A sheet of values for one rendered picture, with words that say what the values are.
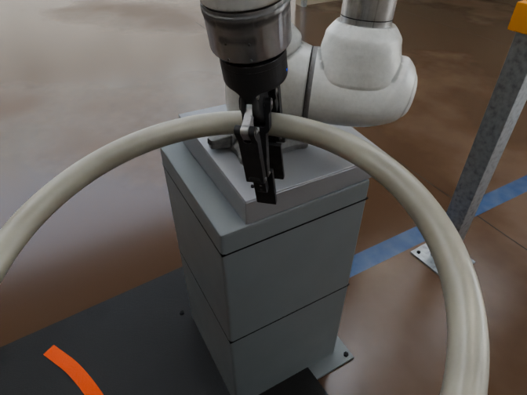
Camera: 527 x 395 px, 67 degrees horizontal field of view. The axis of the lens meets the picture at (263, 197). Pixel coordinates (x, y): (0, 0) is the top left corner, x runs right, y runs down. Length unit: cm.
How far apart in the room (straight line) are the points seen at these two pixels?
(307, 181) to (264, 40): 49
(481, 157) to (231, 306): 107
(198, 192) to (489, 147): 108
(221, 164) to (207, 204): 9
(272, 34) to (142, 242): 167
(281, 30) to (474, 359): 33
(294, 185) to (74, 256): 139
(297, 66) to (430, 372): 120
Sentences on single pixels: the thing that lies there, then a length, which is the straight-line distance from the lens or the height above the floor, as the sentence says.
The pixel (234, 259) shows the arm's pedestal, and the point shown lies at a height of 72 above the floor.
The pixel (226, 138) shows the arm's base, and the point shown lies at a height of 90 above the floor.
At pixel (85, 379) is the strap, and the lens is 163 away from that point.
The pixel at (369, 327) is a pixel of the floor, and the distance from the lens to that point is 169.
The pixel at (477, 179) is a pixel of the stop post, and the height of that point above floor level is 48.
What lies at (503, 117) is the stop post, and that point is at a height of 74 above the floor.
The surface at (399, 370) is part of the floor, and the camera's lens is 162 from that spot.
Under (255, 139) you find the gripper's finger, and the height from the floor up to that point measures 114.
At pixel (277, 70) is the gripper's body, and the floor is 121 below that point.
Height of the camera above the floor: 138
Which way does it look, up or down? 39 degrees down
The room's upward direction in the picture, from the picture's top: straight up
